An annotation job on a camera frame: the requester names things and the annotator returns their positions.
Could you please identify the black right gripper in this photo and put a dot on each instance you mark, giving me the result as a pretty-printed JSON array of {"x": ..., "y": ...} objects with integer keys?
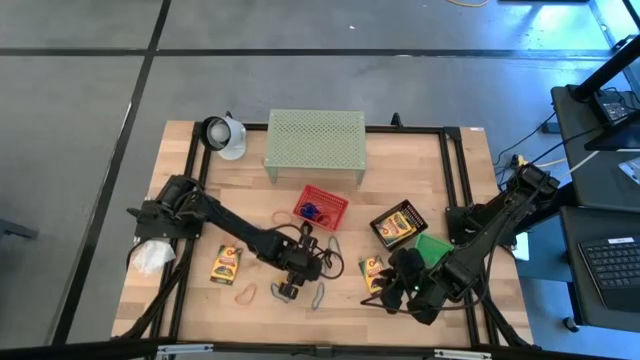
[{"x": 425, "y": 297}]

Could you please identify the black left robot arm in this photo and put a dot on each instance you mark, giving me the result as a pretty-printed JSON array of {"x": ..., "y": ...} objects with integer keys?
[{"x": 235, "y": 227}]

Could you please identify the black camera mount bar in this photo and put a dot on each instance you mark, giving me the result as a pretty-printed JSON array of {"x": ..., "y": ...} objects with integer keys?
[{"x": 320, "y": 350}]

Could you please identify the black computer keyboard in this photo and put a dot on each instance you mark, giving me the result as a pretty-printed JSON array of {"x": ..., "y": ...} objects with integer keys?
[{"x": 615, "y": 270}]

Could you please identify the orange rubber band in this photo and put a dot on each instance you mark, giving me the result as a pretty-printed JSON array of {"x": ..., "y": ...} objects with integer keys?
[
  {"x": 241, "y": 302},
  {"x": 273, "y": 218}
]

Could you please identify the black side desk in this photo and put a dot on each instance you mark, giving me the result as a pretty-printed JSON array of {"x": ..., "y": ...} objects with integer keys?
[
  {"x": 575, "y": 300},
  {"x": 600, "y": 185}
]

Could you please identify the green plastic basket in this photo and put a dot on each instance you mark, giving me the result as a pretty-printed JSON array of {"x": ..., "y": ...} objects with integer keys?
[{"x": 432, "y": 247}]

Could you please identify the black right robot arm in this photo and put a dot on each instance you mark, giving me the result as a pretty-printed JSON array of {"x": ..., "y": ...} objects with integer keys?
[{"x": 480, "y": 245}]

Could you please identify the yellow floor plug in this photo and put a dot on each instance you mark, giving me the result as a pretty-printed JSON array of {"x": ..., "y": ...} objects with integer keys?
[{"x": 521, "y": 160}]

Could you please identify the white paper sheet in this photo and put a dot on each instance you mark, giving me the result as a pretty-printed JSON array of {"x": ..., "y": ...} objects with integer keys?
[{"x": 522, "y": 247}]

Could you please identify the red plastic basket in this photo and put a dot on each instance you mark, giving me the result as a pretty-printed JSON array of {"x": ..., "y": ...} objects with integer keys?
[{"x": 330, "y": 202}]

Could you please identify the black power device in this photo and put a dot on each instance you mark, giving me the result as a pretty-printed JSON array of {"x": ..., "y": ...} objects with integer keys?
[{"x": 612, "y": 110}]

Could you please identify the yellow green Crayola crayon box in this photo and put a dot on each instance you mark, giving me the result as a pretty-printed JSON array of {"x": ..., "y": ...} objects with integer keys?
[
  {"x": 395, "y": 227},
  {"x": 226, "y": 265},
  {"x": 371, "y": 272}
]

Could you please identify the white crumpled plastic bag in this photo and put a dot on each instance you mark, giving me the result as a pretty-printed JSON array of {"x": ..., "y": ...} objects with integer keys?
[{"x": 152, "y": 255}]

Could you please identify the black aluminium table frame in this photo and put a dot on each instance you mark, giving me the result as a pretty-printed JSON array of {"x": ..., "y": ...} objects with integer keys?
[{"x": 445, "y": 165}]

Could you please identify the white desk lamp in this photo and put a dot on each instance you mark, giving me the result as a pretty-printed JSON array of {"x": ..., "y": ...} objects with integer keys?
[{"x": 232, "y": 142}]

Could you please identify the black plastic basket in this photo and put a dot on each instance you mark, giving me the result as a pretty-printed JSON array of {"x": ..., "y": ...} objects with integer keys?
[{"x": 419, "y": 216}]

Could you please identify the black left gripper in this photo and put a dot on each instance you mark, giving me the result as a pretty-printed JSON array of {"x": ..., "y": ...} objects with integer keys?
[{"x": 304, "y": 265}]

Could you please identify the pale green perforated metal shelf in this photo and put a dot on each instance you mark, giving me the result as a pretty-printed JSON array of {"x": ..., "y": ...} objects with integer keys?
[{"x": 315, "y": 140}]

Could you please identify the black caster wheel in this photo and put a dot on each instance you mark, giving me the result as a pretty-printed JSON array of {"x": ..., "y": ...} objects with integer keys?
[{"x": 571, "y": 325}]

